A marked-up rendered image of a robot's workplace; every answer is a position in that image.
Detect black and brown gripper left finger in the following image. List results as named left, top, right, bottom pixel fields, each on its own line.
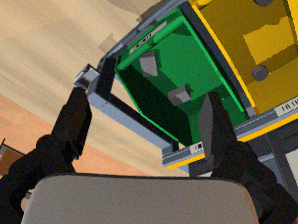
left=0, top=87, right=92, bottom=224

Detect grey metal rack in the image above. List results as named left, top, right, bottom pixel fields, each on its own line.
left=73, top=0, right=298, bottom=189

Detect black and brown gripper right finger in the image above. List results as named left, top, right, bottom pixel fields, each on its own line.
left=198, top=92, right=298, bottom=224

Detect green bin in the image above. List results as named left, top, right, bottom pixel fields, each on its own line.
left=114, top=6, right=250, bottom=147

